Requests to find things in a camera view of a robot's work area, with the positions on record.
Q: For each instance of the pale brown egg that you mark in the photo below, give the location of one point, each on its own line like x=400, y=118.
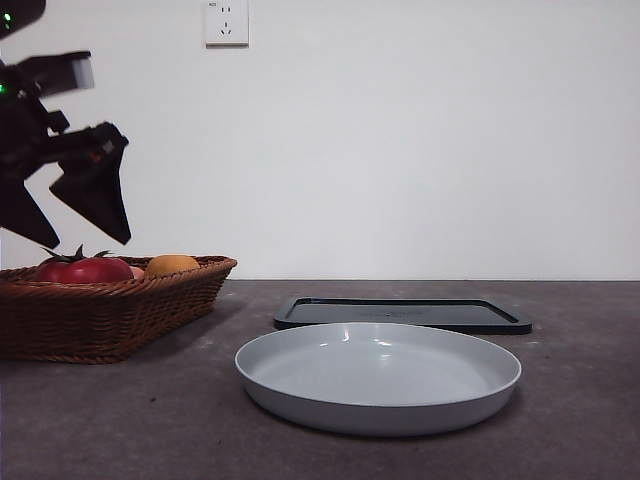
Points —
x=138, y=273

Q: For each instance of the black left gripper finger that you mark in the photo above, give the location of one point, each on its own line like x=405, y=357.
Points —
x=25, y=210
x=97, y=190

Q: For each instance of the round grey plate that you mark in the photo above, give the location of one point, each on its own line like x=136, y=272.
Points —
x=380, y=380

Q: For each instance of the red tomato with green stem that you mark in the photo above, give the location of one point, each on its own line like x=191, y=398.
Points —
x=90, y=271

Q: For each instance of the white wall socket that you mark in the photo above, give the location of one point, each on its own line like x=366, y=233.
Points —
x=227, y=25

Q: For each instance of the black rectangular tray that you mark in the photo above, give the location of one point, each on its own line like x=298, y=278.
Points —
x=450, y=312

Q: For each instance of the orange-yellow potato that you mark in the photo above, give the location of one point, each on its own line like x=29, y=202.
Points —
x=172, y=264

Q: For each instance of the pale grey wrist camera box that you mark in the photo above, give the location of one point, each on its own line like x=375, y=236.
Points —
x=80, y=74

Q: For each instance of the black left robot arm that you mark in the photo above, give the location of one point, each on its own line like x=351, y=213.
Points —
x=15, y=135

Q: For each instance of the brown wicker basket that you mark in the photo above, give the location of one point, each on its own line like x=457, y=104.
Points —
x=100, y=320

